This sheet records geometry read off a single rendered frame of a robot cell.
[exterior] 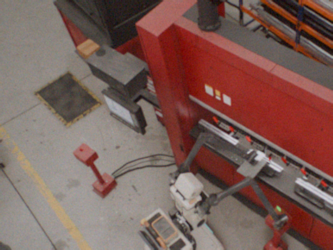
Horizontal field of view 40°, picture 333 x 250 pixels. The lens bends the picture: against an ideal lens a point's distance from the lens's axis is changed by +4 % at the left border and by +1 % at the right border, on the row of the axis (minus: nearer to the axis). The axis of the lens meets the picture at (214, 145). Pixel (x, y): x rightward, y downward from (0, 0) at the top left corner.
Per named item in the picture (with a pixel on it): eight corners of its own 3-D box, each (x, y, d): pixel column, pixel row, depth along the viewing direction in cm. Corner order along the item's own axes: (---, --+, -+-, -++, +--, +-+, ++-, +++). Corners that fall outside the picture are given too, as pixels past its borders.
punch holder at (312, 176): (302, 175, 400) (304, 166, 386) (308, 169, 403) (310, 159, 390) (317, 184, 394) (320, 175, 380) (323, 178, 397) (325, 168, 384)
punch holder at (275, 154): (266, 154, 416) (267, 144, 402) (272, 148, 419) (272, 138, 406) (279, 162, 410) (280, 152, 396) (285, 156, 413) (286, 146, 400)
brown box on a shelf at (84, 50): (74, 51, 543) (70, 43, 533) (92, 41, 551) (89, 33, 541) (87, 64, 529) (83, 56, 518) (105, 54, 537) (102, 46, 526)
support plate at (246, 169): (236, 171, 429) (236, 170, 429) (252, 153, 440) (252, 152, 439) (251, 180, 422) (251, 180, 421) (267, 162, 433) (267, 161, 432)
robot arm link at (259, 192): (249, 182, 390) (252, 188, 381) (254, 179, 390) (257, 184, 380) (271, 216, 408) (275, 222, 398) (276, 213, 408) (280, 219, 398)
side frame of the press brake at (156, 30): (176, 169, 553) (134, 24, 363) (219, 125, 587) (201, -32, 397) (191, 179, 543) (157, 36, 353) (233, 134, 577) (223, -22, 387)
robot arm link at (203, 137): (200, 128, 398) (202, 132, 389) (213, 134, 403) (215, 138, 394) (178, 168, 411) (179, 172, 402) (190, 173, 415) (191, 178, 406)
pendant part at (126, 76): (110, 118, 465) (84, 59, 395) (127, 103, 474) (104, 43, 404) (145, 141, 444) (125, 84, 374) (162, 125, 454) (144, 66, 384)
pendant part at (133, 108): (110, 115, 449) (100, 91, 419) (119, 107, 454) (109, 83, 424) (143, 136, 431) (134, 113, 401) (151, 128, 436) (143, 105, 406)
